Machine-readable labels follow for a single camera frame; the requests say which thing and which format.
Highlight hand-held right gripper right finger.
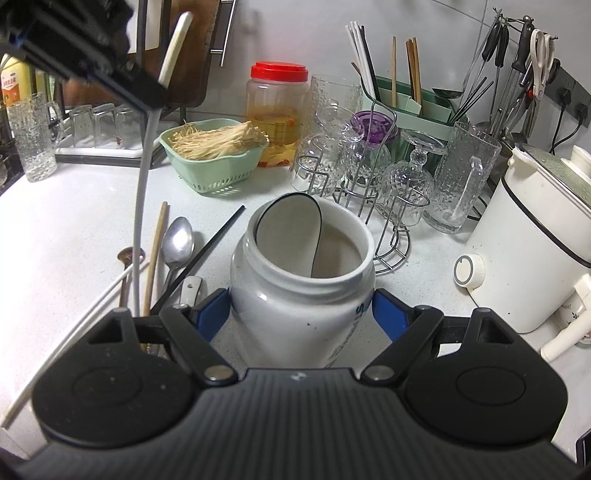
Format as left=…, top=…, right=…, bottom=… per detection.
left=360, top=288, right=515, bottom=387

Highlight black induction cooktop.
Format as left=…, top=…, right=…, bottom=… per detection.
left=575, top=429, right=591, bottom=476

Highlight black-rimmed white soup spoon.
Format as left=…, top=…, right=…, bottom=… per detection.
left=255, top=194, right=324, bottom=279

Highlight dark wall power strip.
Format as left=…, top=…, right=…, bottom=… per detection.
left=540, top=65, right=591, bottom=132

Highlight stemmed crystal glass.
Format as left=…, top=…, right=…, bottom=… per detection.
left=291, top=104, right=365, bottom=195
left=385, top=129, right=450, bottom=227

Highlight black power cable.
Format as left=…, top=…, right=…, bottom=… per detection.
left=570, top=104, right=591, bottom=139
left=549, top=88, right=573, bottom=155

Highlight black chopstick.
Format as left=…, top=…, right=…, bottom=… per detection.
left=150, top=205, right=245, bottom=315

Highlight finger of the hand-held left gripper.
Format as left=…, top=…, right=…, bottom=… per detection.
left=0, top=0, right=141, bottom=75
left=0, top=28, right=168, bottom=112

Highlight wooden cutting board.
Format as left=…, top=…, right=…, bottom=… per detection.
left=60, top=0, right=238, bottom=109

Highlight bunch of assorted chopsticks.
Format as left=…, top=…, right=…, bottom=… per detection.
left=346, top=21, right=495, bottom=125

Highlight wooden chopstick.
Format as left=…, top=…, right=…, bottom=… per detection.
left=141, top=200, right=169, bottom=319

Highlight metal utensil hanging stand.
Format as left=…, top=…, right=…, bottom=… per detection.
left=462, top=7, right=561, bottom=148

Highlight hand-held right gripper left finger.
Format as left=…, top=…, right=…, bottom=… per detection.
left=88, top=287, right=238, bottom=387

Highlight white-handled scissors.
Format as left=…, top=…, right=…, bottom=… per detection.
left=530, top=28, right=555, bottom=100

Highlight purple-footed glass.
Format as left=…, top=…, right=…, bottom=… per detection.
left=344, top=110, right=399, bottom=195

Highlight clear drinking glass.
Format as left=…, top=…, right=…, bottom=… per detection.
left=92, top=102, right=118, bottom=147
left=115, top=105, right=141, bottom=146
left=69, top=105, right=96, bottom=148

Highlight green utensil caddy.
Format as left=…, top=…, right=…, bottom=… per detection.
left=365, top=75, right=458, bottom=141

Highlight enoki mushrooms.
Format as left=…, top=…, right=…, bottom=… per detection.
left=171, top=121, right=270, bottom=160

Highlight black-handled scissors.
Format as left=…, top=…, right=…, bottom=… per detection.
left=547, top=58, right=561, bottom=100

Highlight white electric cooking pot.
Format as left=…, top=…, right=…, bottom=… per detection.
left=453, top=145, right=591, bottom=361

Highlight large steel spoon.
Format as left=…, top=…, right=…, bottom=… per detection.
left=154, top=216, right=195, bottom=305

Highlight wire glass rack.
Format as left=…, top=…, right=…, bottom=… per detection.
left=291, top=104, right=411, bottom=274

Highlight black-handled steel utensil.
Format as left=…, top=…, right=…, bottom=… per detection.
left=495, top=25, right=509, bottom=68
left=512, top=21, right=536, bottom=72
left=482, top=21, right=502, bottom=63

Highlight white ceramic soup spoon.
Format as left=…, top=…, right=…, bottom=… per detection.
left=179, top=275, right=205, bottom=306

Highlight glass pot lid white knob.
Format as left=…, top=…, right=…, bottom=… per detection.
left=513, top=143, right=591, bottom=206

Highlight black metal kitchen rack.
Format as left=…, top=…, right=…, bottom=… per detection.
left=55, top=46, right=190, bottom=169

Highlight white mug green logo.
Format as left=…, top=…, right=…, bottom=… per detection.
left=229, top=193, right=377, bottom=370

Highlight red-lidded plastic jar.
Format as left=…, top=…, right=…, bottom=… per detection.
left=245, top=61, right=309, bottom=168

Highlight white drain tray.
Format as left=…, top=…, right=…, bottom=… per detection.
left=54, top=137, right=160, bottom=162

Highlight small brown spoon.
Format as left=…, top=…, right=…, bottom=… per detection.
left=116, top=247, right=146, bottom=308

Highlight yellow detergent bottle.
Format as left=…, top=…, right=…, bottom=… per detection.
left=0, top=54, right=38, bottom=109

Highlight green plastic basket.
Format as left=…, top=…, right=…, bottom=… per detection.
left=159, top=119, right=270, bottom=195

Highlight tall textured glass mug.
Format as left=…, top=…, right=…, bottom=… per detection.
left=7, top=91, right=63, bottom=183
left=422, top=121, right=502, bottom=234

